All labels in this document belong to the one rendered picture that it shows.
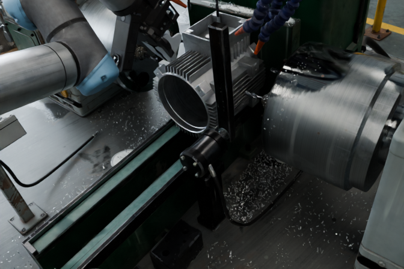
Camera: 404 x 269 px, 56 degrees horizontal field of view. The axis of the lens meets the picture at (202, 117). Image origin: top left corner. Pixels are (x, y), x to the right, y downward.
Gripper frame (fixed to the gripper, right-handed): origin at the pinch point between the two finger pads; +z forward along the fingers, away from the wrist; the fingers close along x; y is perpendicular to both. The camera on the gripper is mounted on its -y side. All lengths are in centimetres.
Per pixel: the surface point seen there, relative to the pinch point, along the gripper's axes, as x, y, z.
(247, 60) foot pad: -13.8, 8.4, 6.6
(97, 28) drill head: 22.3, 0.1, -4.0
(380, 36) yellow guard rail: 15, 143, 207
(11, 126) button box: 15.7, -29.4, -13.5
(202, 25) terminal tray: -1.5, 11.3, 1.6
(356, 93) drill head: -41.2, 4.0, -4.5
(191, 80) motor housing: -9.5, -3.0, -1.8
